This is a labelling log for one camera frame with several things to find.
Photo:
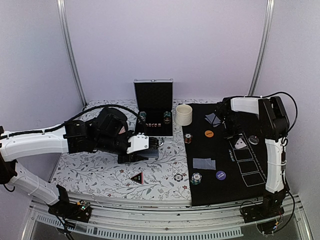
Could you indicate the red triangular all-in marker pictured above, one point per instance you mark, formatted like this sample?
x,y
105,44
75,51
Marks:
x,y
138,178

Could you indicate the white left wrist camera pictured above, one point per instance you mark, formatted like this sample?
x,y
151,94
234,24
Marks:
x,y
137,143

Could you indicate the single blue ten chip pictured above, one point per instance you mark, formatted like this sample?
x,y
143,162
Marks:
x,y
178,177

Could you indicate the red patterned bowl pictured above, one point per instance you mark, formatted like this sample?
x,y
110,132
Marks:
x,y
122,130

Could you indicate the aluminium frame post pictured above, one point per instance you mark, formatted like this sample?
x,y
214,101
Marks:
x,y
263,45
61,7

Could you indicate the black poker mat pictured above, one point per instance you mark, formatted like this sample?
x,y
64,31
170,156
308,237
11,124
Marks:
x,y
246,169

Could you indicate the row of red dice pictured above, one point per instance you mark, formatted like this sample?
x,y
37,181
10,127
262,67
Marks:
x,y
153,125

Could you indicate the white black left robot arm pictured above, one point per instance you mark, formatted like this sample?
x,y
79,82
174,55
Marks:
x,y
108,132

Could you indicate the white ceramic cup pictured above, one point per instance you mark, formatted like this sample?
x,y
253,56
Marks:
x,y
183,115

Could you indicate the blue playing card deck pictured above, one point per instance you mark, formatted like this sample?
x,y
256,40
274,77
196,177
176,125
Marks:
x,y
151,153

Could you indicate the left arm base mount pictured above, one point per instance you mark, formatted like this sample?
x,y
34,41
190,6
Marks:
x,y
79,211

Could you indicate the orange big blind button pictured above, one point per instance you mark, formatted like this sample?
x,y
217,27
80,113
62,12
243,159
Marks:
x,y
209,133

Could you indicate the aluminium poker chip case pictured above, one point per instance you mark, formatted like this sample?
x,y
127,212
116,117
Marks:
x,y
154,96

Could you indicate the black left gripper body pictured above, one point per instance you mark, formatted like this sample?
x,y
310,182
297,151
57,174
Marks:
x,y
106,144

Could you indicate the clear dealer button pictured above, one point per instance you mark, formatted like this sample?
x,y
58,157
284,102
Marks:
x,y
253,139

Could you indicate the red black moved chip stack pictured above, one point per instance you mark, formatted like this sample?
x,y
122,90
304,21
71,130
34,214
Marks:
x,y
188,138

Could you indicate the right aluminium frame post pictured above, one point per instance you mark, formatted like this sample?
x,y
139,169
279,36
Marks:
x,y
263,45

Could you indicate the blue green moved chip stack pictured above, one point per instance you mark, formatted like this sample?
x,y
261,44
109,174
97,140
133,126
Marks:
x,y
196,178

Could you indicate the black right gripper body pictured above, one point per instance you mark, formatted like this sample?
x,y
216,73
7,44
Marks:
x,y
232,125

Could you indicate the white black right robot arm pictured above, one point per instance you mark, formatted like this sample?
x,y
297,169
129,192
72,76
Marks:
x,y
274,127

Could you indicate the left aluminium frame post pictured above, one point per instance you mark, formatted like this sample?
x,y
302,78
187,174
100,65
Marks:
x,y
61,7

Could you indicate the floral table cloth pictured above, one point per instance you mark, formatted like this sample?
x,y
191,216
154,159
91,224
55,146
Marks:
x,y
99,175

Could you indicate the purple small blind button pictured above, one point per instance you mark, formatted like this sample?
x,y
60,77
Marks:
x,y
220,175

